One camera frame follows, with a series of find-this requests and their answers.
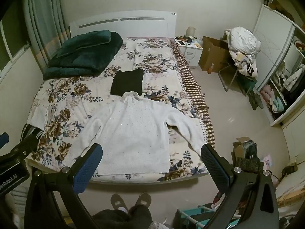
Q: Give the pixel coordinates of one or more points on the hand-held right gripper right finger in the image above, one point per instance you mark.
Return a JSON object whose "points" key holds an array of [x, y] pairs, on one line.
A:
{"points": [[214, 167]]}

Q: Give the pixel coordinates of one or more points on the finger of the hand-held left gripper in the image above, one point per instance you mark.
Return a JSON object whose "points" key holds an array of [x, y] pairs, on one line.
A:
{"points": [[3, 140], [21, 148]]}

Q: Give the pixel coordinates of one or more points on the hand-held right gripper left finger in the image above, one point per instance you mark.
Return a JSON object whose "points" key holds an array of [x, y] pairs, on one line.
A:
{"points": [[88, 167]]}

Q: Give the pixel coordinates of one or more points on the white knit sweater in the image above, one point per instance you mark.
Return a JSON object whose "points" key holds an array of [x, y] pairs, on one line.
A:
{"points": [[135, 133]]}

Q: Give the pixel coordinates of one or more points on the black white striped cloth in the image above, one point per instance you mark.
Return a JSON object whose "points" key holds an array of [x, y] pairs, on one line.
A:
{"points": [[31, 132]]}

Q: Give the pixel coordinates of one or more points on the small open cardboard box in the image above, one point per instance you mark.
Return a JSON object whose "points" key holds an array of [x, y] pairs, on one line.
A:
{"points": [[240, 148]]}

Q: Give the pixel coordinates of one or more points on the black woven basket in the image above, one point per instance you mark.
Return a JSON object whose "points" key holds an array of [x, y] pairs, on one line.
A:
{"points": [[247, 164]]}

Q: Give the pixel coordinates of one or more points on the small white cloth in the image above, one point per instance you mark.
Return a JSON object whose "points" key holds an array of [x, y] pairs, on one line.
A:
{"points": [[39, 116]]}

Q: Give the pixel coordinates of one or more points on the person's left slipper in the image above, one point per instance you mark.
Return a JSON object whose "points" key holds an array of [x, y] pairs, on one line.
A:
{"points": [[119, 202]]}

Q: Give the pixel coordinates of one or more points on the person's slipper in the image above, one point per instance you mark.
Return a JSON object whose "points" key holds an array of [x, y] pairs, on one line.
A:
{"points": [[119, 202], [143, 200]]}

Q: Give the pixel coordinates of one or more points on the teal storage rack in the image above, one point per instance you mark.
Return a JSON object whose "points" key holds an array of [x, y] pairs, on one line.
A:
{"points": [[190, 216]]}

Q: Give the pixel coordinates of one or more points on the person's right slipper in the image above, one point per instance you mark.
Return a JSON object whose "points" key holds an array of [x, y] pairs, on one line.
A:
{"points": [[143, 200]]}

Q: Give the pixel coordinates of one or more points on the person's legs in dark pants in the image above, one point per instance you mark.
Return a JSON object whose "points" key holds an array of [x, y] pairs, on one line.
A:
{"points": [[133, 219]]}

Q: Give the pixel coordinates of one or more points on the pair of grey floor slippers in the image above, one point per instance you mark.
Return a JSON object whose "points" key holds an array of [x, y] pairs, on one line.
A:
{"points": [[256, 100]]}

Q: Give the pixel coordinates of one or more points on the brown checkered bed sheet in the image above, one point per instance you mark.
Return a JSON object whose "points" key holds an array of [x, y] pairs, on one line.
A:
{"points": [[190, 81]]}

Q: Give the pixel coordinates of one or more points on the metal folding chair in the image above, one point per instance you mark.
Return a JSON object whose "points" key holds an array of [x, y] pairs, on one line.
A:
{"points": [[228, 76]]}

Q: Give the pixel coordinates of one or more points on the window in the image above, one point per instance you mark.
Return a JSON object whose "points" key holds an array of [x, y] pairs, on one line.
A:
{"points": [[9, 47]]}

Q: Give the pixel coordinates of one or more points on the black folded garment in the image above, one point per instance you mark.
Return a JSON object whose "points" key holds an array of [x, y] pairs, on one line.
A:
{"points": [[127, 82]]}

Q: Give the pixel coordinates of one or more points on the orange bottle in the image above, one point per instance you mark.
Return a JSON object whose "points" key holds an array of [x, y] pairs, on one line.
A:
{"points": [[210, 68]]}

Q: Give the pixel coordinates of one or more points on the dark green plush blanket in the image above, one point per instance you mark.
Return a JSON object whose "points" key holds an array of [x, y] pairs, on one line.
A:
{"points": [[81, 52]]}

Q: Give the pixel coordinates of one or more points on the brown cardboard box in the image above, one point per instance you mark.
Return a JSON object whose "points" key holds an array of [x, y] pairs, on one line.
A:
{"points": [[212, 52]]}

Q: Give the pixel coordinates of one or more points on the white nightstand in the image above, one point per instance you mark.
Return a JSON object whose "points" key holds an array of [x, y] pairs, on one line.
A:
{"points": [[190, 54]]}

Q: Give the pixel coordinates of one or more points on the floral bed sheet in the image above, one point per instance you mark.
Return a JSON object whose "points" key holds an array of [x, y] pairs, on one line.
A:
{"points": [[154, 59]]}

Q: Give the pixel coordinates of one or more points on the pile of white bedding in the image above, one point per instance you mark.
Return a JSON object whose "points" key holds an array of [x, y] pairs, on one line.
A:
{"points": [[243, 43]]}

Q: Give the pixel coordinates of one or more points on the grey-green curtain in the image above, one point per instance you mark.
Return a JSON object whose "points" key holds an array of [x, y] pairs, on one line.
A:
{"points": [[43, 16]]}

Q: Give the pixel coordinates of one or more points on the dark cup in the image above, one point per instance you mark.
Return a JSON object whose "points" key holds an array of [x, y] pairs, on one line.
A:
{"points": [[190, 39]]}

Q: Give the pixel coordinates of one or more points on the white open wardrobe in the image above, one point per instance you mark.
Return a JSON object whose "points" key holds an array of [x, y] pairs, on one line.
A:
{"points": [[271, 43]]}

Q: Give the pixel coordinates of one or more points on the white bed headboard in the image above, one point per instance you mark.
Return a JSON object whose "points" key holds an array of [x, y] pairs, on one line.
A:
{"points": [[100, 19]]}

